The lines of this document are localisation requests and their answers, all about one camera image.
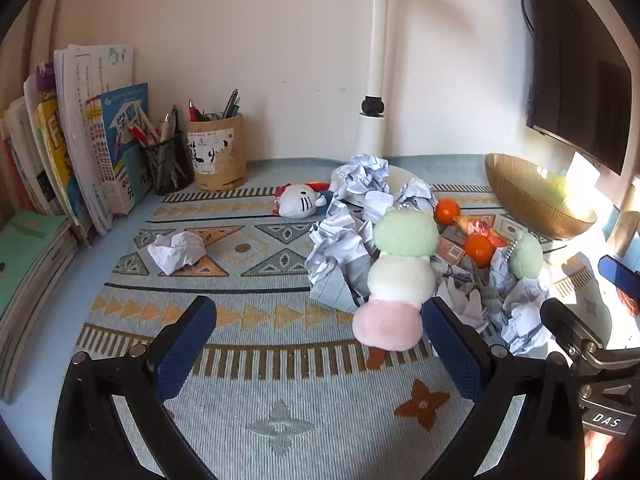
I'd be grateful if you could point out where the stack of flat books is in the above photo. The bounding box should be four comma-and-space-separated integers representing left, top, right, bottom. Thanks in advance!
0, 212, 81, 403

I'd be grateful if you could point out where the white cat plush toy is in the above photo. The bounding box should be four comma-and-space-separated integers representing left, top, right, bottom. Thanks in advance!
273, 181, 341, 219

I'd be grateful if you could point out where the small pink box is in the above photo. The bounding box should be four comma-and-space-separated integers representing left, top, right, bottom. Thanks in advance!
435, 237, 466, 263

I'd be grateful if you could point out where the patterned woven mat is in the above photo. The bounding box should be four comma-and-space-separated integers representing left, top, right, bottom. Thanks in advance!
75, 152, 621, 480

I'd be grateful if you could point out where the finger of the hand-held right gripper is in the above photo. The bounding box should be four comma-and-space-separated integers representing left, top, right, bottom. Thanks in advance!
540, 297, 640, 436
598, 255, 640, 316

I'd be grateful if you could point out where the beige side panel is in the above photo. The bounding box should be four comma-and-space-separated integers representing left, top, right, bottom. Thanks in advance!
0, 0, 71, 111

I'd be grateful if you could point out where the golden ribbed bowl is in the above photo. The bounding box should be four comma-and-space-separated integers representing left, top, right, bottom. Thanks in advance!
485, 153, 598, 241

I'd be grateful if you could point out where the white desk lamp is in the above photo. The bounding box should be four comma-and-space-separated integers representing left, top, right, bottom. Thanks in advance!
331, 0, 426, 206

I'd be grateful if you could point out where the white paper sheet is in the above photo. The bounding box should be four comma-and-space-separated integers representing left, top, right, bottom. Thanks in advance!
566, 152, 601, 196

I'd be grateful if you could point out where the pile of papers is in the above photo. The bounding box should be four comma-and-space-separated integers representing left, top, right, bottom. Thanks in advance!
306, 154, 553, 358

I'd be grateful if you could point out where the row of standing books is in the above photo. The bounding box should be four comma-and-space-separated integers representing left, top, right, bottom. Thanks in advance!
0, 44, 151, 241

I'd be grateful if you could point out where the red snack packet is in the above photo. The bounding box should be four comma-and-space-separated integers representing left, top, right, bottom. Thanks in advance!
457, 215, 508, 248

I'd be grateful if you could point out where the white paper ball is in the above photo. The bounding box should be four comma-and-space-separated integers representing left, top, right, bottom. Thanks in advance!
147, 230, 207, 277

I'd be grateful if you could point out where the tangerine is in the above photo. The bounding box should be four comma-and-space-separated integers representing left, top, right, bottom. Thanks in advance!
434, 198, 462, 226
463, 234, 496, 267

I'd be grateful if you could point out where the bunch of ballpoint pens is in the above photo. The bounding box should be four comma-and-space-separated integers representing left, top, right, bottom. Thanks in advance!
187, 88, 241, 122

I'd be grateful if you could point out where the brown paper pen cup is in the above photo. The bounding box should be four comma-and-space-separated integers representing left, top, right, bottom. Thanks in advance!
186, 114, 247, 192

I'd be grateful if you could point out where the three-colour dumpling plush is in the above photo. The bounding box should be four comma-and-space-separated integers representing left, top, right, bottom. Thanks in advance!
352, 208, 437, 372

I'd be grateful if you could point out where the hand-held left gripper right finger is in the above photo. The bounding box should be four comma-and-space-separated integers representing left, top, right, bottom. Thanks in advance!
421, 296, 586, 480

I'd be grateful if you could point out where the small green plush keychain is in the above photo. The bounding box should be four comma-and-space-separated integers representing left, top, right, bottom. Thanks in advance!
505, 232, 544, 281

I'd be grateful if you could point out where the black mesh pen holder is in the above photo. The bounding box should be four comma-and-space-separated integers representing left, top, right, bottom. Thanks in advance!
145, 132, 196, 196

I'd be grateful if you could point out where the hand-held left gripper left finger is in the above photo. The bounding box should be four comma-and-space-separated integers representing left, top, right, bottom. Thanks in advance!
51, 295, 218, 480

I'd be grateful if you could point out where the black wall monitor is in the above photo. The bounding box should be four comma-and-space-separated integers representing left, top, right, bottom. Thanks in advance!
522, 0, 633, 176

